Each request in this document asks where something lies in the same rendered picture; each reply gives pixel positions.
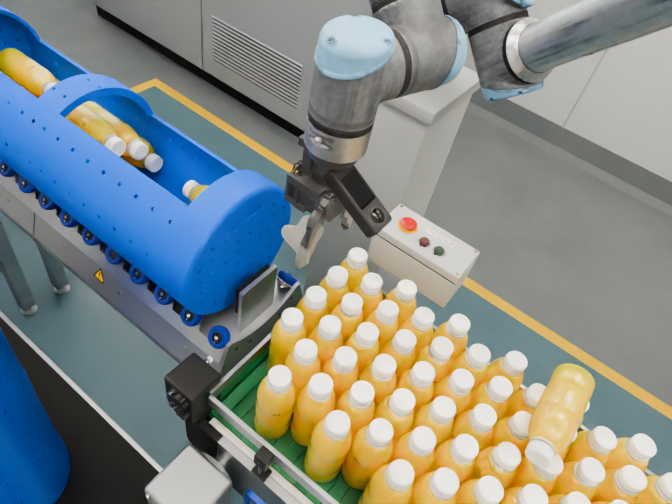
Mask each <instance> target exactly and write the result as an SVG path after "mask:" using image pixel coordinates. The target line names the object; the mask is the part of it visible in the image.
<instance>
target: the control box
mask: <svg viewBox="0 0 672 504"><path fill-rule="evenodd" d="M390 215H391V216H392V220H391V222H390V223H389V224H388V225H387V226H386V227H385V228H383V229H382V230H381V231H380V232H379V233H378V234H377V235H375V236H373V237H372V240H371V244H370V247H369V250H368V253H367V255H368V259H370V260H371V261H373V262H374V263H376V264H377V265H379V266H380V267H382V268H383V269H385V270H386V271H388V272H390V273H391V274H393V275H394V276H396V277H397V278H399V279H400V280H405V279H406V280H410V281H412V282H414V283H415V284H416V286H417V291H418V292H420V293H421V294H423V295H424V296H426V297H427V298H429V299H430V300H432V301H433V302H435V303H436V304H438V305H439V306H441V307H445V305H446V304H447V303H448V302H449V300H450V299H451V298H452V296H453V295H454V294H455V293H456V291H457V290H458V289H459V288H460V286H461V285H462V284H463V283H464V281H465V279H466V277H467V276H468V274H469V272H470V270H471V268H472V266H473V265H474V263H475V261H476V259H477V257H478V256H479V254H480V252H479V251H478V250H476V249H474V248H473V247H471V246H469V245H468V244H466V243H464V242H463V241H461V240H459V239H458V238H456V237H455V236H453V235H451V234H450V233H448V232H446V231H445V230H443V229H441V228H440V227H438V226H436V225H435V224H433V223H431V222H430V221H428V220H427V219H425V218H423V217H422V216H420V215H418V214H417V213H415V212H413V211H412V210H410V209H408V208H407V207H405V206H404V205H402V204H399V205H398V206H397V207H396V208H395V209H394V210H393V211H392V212H391V213H390ZM404 217H411V218H413V219H415V220H416V222H417V224H418V225H417V228H416V229H414V230H407V229H405V228H403V227H402V226H401V224H400V221H401V219H402V218H404ZM428 228H429V229H430V230H429V229H428ZM428 230H429V231H428ZM431 230H432V231H434V235H433V232H432V231H431ZM431 232H432V233H431ZM436 233H437V234H436ZM438 234H439V235H440V237H439V235H438ZM436 236H437V237H436ZM421 237H427V238H428V239H429V240H430V244H429V245H428V246H422V245H421V244H420V243H419V239H420V238H421ZM443 238H444V239H443ZM441 239H443V240H441ZM446 239H447V241H445V240H446ZM444 241H445V242H444ZM451 242H452V244H453V245H454V244H455V245H454V246H453V245H452V244H451V245H452V246H453V247H452V246H451V245H449V244H450V243H451ZM447 243H448V244H447ZM436 246H442V247H443V248H444V250H445V252H444V254H443V255H441V256H440V255H437V254H435V253H434V248H435V247H436Z"/></svg>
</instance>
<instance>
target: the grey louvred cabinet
mask: <svg viewBox="0 0 672 504"><path fill-rule="evenodd" d="M90 1H91V2H93V3H94V4H95V5H96V6H97V12H98V15H99V16H101V17H103V18H104V19H106V20H107V21H109V22H111V23H112V24H114V25H116V26H117V27H119V28H120V29H122V30H124V31H125V32H127V33H129V34H130V35H132V36H134V37H135V38H137V39H138V40H140V41H142V42H143V43H145V44H147V45H148V46H150V47H151V48H153V49H155V50H156V51H158V52H160V53H161V54H163V55H164V56H166V57H168V58H169V59H171V60H173V61H174V62H176V63H177V64H179V65H181V66H182V67H184V68H186V69H187V70H189V71H191V72H192V73H194V74H195V75H197V76H199V77H200V78H202V79H204V80H205V81H207V82H208V83H210V84H212V85H213V86H215V87H217V88H218V89H220V90H221V91H223V92H225V93H226V94H228V95H230V96H231V97H233V98H234V99H236V100H238V101H239V102H241V103H243V104H244V105H246V106H247V107H249V108H251V109H252V110H254V111H256V112H257V113H259V114H261V115H262V116H264V117H265V118H267V119H269V120H270V121H272V122H274V123H275V124H277V125H278V126H280V127H282V128H283V129H285V130H287V131H288V132H290V133H291V134H293V135H295V136H296V137H298V138H299V136H301V135H302V134H304V133H305V125H306V118H307V112H308V105H309V98H310V91H311V84H312V77H313V70H314V52H315V49H316V46H317V44H318V39H319V34H320V32H321V30H322V28H323V27H324V25H325V24H326V23H328V22H329V21H330V20H332V19H334V18H337V17H340V16H345V15H351V16H357V15H363V16H369V17H372V18H373V13H372V10H371V6H370V3H369V0H90Z"/></svg>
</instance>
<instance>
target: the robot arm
mask: <svg viewBox="0 0 672 504"><path fill-rule="evenodd" d="M535 1H536V0H369V3H370V6H371V10H372V13H373V18H372V17H369V16H363V15H357V16H351V15H345V16H340V17H337V18H334V19H332V20H330V21H329V22H328V23H326V24H325V25H324V27H323V28H322V30H321V32H320V34H319V39H318V44H317V46H316V49H315V52H314V70H313V77H312V84H311V91H310V98H309V105H308V112H307V118H306V125H305V133H304V134H302V135H301V136H299V139H298V145H300V146H301V147H303V148H304V150H303V157H302V160H300V161H301V163H299V162H300V161H299V162H296V163H295V164H294V166H293V169H292V171H291V172H289V173H288V174H287V179H286V187H285V195H284V200H286V201H287V202H289V203H290V204H292V205H293V206H294V207H295V208H296V209H298V210H299V211H301V212H302V213H304V212H306V211H308V212H309V213H311V215H305V216H303V217H302V218H301V220H300V222H299V224H298V225H296V226H294V225H285V226H284V227H283V228H282V231H281V234H282V237H283V238H284V239H285V241H286V242H287V243H288V244H289V245H290V246H291V247H292V249H293V250H294V251H295V252H296V255H297V256H296V260H295V268H296V269H297V270H299V269H301V268H302V267H304V266H305V265H307V264H308V263H309V260H310V257H311V255H312V253H313V252H314V249H315V246H316V244H317V242H318V241H319V239H320V238H321V236H322V234H323V232H324V229H323V226H322V225H323V224H324V221H327V222H330V221H331V220H333V219H334V218H335V217H336V216H338V215H339V214H340V219H341V226H342V229H344V230H346V229H348V228H350V225H351V223H352V220H354V221H355V222H356V224H357V225H358V226H359V228H360V229H361V230H362V232H363V233H364V235H365V236H366V237H367V238H371V237H373V236H375V235H377V234H378V233H379V232H380V231H381V230H382V229H383V228H385V227H386V226H387V225H388V224H389V223H390V222H391V220H392V216H391V215H390V214H389V212H388V211H387V210H386V208H385V207H384V205H383V204H382V203H381V201H380V200H379V199H378V197H377V196H376V195H375V193H374V192H373V190H372V189H371V188H370V186H369V185H368V184H367V182H366V181H365V180H364V178H363V177H362V175H361V174H360V173H359V171H358V170H357V169H356V167H355V166H354V165H355V164H356V162H357V160H359V159H361V158H362V157H363V156H364V155H365V154H366V152H367V148H368V144H369V141H370V137H371V133H372V129H373V125H374V121H375V117H376V113H377V109H378V106H379V104H380V103H381V102H385V101H389V100H392V99H396V98H400V97H403V96H407V95H411V94H414V93H418V92H422V91H425V90H427V91H429V90H434V89H436V88H438V87H440V86H441V85H444V84H447V83H449V82H451V81H452V80H453V79H455V78H456V77H457V75H458V74H459V73H460V71H461V70H462V68H463V66H464V63H465V60H466V55H467V40H466V35H465V34H468V39H469V43H470V47H471V51H472V55H473V59H474V63H475V67H476V71H477V75H478V79H479V83H480V88H481V89H482V92H483V95H484V98H485V99H486V100H487V101H498V100H503V99H507V98H511V97H515V96H518V95H523V94H527V93H530V92H533V91H536V90H539V89H541V88H543V86H544V79H545V78H547V77H548V76H549V75H550V74H551V72H552V71H553V69H554V67H557V66H560V65H563V64H566V63H569V62H572V61H575V60H578V59H580V58H583V57H586V56H589V55H592V54H595V53H598V52H601V51H604V50H606V49H609V48H612V47H615V46H618V45H621V44H624V43H627V42H629V41H632V40H635V39H638V38H641V37H644V36H647V35H650V34H653V33H655V32H658V31H661V30H664V29H667V28H670V27H672V0H582V1H580V2H577V3H575V4H573V5H571V6H569V7H567V8H565V9H563V10H561V11H559V12H556V13H554V14H552V15H550V16H548V17H546V18H544V19H542V20H539V19H536V18H529V14H528V10H527V8H529V7H531V6H532V5H533V4H534V3H535ZM296 164H298V165H297V166H295V165H296ZM300 169H301V170H300ZM297 170H298V171H297ZM296 171H297V172H296ZM295 172H296V173H295ZM288 188H289V189H288Z"/></svg>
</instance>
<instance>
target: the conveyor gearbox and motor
mask: <svg viewBox="0 0 672 504"><path fill-rule="evenodd" d="M145 493H146V495H145V497H146V498H147V500H148V503H149V504H231V494H232V481H231V478H230V476H229V475H228V473H227V468H226V467H225V465H224V464H223V463H222V462H221V461H220V460H219V459H217V458H215V457H211V456H210V455H208V454H207V453H205V452H199V451H198V448H195V447H194V446H193V445H191V444H189V445H187V446H186V447H185V448H184V449H183V450H182V451H181V452H180V453H179V454H178V455H177V456H176V457H175V458H174V459H173V460H172V461H171V462H170V463H169V464H168V465H167V466H166V467H165V468H164V469H163V470H162V471H161V472H160V473H159V474H158V475H157V476H156V477H155V478H154V479H153V480H152V481H151V482H150V483H148V484H147V485H146V487H145Z"/></svg>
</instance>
